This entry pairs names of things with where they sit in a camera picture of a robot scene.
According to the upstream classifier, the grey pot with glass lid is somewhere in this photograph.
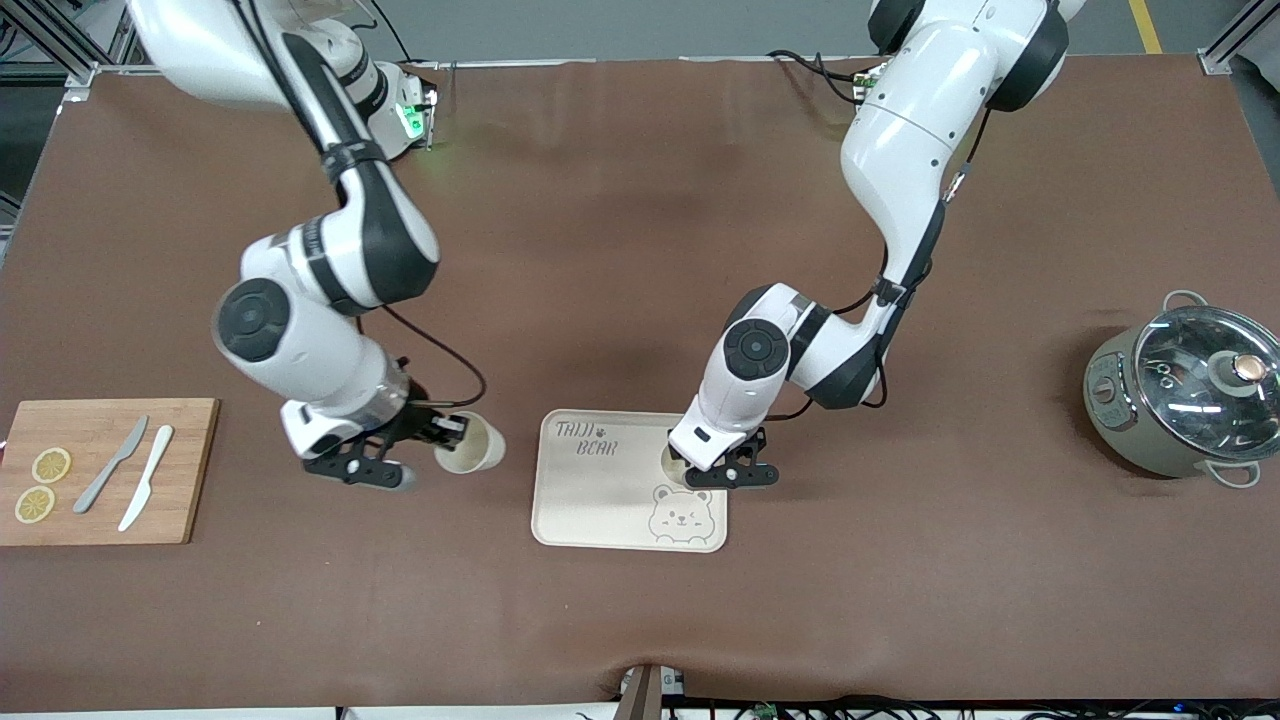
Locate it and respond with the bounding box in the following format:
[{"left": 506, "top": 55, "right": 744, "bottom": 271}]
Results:
[{"left": 1083, "top": 290, "right": 1280, "bottom": 490}]

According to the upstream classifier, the white plastic knife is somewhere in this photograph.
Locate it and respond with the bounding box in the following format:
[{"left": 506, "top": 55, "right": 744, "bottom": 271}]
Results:
[{"left": 117, "top": 425, "right": 175, "bottom": 533}]

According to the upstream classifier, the grey metal camera post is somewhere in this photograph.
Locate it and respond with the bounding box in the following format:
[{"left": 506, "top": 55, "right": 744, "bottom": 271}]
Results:
[{"left": 615, "top": 663, "right": 691, "bottom": 720}]

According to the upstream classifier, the glass pot lid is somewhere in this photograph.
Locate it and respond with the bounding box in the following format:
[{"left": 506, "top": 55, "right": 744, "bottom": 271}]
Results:
[{"left": 1133, "top": 305, "right": 1280, "bottom": 463}]

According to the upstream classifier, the grey plastic knife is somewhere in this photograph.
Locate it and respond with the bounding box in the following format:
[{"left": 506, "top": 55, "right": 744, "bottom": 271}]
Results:
[{"left": 72, "top": 415, "right": 150, "bottom": 515}]

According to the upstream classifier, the wooden cutting board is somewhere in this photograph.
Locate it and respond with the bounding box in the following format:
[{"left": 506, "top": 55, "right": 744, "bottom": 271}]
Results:
[{"left": 0, "top": 398, "right": 220, "bottom": 547}]

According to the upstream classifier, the black base cable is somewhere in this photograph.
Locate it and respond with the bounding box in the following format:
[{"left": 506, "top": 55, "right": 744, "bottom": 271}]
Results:
[
  {"left": 768, "top": 48, "right": 863, "bottom": 101},
  {"left": 370, "top": 5, "right": 416, "bottom": 66}
]

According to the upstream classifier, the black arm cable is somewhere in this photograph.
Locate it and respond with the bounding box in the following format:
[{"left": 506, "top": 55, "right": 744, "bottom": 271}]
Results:
[
  {"left": 230, "top": 0, "right": 488, "bottom": 407},
  {"left": 765, "top": 100, "right": 996, "bottom": 421}
]

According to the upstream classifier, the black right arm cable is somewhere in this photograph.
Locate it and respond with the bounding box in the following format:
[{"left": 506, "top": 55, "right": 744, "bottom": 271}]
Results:
[{"left": 230, "top": 0, "right": 488, "bottom": 407}]

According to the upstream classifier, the aluminium frame strut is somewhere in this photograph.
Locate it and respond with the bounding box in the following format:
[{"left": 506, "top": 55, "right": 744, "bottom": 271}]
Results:
[
  {"left": 0, "top": 0, "right": 151, "bottom": 101},
  {"left": 1200, "top": 0, "right": 1280, "bottom": 76}
]

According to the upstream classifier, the white bear print tray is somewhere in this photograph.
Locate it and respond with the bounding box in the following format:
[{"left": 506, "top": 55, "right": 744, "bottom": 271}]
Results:
[{"left": 530, "top": 409, "right": 729, "bottom": 554}]

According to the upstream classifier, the white plastic cup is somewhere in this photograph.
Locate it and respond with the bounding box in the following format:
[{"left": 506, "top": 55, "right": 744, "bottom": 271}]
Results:
[
  {"left": 433, "top": 411, "right": 507, "bottom": 475},
  {"left": 659, "top": 444, "right": 701, "bottom": 488}
]

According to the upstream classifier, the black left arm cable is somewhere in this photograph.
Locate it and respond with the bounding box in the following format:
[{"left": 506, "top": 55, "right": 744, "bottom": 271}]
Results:
[{"left": 765, "top": 100, "right": 996, "bottom": 421}]

